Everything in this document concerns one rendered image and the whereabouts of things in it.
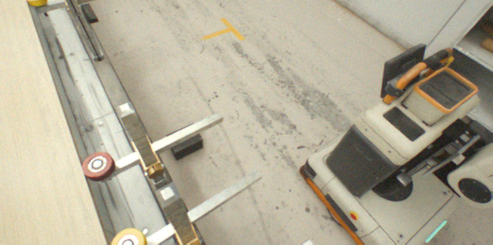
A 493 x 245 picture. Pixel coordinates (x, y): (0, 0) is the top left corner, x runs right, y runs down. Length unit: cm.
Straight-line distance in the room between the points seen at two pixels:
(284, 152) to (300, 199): 33
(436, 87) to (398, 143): 28
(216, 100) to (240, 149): 47
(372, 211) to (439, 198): 40
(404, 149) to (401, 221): 58
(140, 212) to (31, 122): 46
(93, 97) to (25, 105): 39
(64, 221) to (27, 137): 31
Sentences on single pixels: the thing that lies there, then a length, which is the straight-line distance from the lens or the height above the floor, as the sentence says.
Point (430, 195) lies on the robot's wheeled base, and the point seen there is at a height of 28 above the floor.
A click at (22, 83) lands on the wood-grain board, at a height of 90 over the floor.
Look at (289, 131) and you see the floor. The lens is 198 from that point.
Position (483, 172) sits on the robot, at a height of 82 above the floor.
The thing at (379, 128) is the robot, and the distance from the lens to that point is 118.
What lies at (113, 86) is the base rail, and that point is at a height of 70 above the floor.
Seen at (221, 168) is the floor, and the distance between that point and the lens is 178.
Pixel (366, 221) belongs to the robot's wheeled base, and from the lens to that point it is 158.
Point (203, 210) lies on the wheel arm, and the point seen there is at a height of 82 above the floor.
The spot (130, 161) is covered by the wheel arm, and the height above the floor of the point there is 85.
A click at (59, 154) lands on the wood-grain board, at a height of 90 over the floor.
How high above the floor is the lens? 163
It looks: 52 degrees down
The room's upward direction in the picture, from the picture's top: 7 degrees clockwise
